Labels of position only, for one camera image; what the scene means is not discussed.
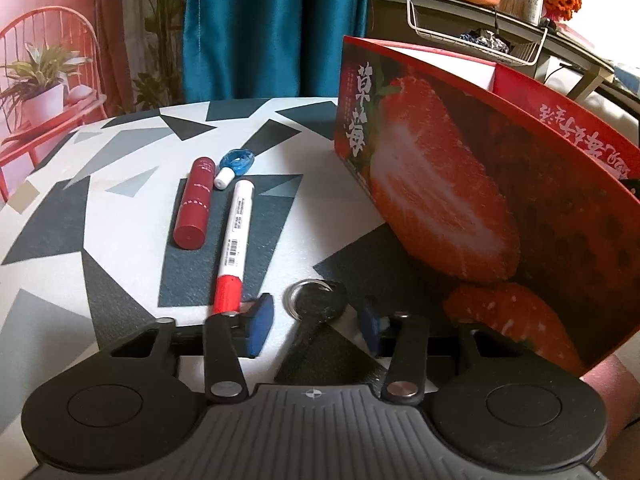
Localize red strawberry print cardboard box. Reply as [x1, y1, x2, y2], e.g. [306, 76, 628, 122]
[332, 35, 640, 378]

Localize white wire basket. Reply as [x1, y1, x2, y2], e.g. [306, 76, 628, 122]
[405, 0, 550, 67]

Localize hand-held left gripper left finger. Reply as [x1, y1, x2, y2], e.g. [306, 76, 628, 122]
[100, 293, 275, 403]

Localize black key with ring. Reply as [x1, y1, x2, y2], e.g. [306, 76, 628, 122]
[282, 279, 349, 333]

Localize blue correction tape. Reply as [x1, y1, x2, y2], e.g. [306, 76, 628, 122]
[213, 149, 257, 191]

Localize geometric patterned tablecloth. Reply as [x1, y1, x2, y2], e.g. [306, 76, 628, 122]
[0, 95, 586, 441]

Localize teal curtain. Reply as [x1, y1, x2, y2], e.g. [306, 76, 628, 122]
[182, 0, 373, 103]

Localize silver foil bag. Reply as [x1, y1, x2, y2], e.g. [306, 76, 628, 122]
[477, 30, 511, 54]

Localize red and white marker pen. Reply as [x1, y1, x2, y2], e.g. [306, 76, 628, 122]
[210, 179, 256, 317]

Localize blue tissue box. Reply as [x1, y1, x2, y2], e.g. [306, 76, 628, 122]
[612, 62, 640, 86]

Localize pink cloth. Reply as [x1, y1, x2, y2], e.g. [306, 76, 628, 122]
[582, 345, 640, 431]

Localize black top desk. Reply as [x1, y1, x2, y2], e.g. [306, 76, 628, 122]
[370, 0, 640, 111]

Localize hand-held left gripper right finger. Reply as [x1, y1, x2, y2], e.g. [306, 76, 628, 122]
[357, 296, 571, 403]

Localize pink book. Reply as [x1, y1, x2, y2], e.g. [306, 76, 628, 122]
[557, 22, 591, 42]

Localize dark red lipstick tube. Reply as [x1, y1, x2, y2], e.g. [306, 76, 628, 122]
[173, 156, 216, 250]

